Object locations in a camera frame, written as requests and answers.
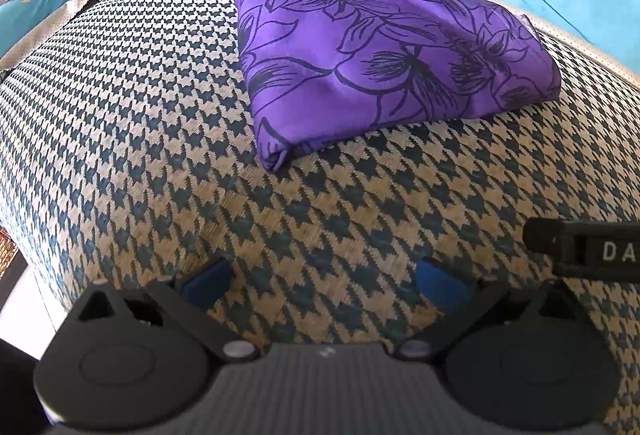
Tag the purple floral garment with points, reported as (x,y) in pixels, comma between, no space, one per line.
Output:
(380,50)

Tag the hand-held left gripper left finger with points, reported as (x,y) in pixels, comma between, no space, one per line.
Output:
(207,280)

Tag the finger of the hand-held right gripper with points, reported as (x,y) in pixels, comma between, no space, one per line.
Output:
(580,247)

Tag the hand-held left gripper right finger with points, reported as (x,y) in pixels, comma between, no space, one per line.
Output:
(442,287)

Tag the brown woven floor mat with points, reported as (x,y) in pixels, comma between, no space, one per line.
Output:
(7,250)

